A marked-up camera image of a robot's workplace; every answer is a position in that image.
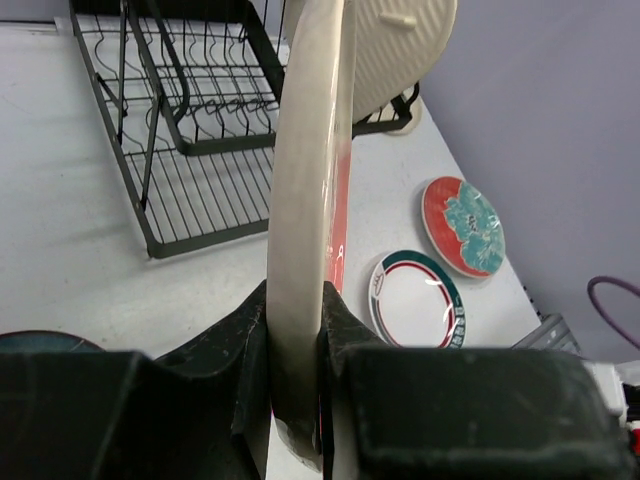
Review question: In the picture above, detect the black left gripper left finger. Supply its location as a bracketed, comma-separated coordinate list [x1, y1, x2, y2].
[1, 285, 271, 479]

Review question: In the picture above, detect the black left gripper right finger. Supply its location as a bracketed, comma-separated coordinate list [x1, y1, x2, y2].
[318, 283, 635, 479]

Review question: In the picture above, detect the white plate green red rim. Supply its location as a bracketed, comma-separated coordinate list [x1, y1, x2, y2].
[368, 250, 467, 349]

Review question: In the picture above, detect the dark teal round plate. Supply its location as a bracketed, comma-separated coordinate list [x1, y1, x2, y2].
[0, 330, 102, 354]

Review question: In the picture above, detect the cream pink floral plate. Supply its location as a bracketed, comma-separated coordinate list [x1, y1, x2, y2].
[266, 1, 356, 471]

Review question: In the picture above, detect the red plate blue flower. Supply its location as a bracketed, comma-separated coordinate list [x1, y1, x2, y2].
[421, 176, 506, 279]

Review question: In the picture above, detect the cream plate blue top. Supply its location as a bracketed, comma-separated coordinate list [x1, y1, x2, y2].
[386, 100, 423, 137]

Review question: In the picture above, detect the aluminium front frame rail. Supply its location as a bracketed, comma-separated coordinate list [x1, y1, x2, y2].
[512, 313, 582, 357]

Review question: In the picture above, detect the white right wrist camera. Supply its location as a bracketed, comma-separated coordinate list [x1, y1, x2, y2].
[583, 360, 639, 458]

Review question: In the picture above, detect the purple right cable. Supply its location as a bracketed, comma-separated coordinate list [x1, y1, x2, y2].
[585, 275, 640, 351]

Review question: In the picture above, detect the black wire dish rack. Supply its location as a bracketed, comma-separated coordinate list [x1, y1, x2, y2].
[68, 0, 421, 260]

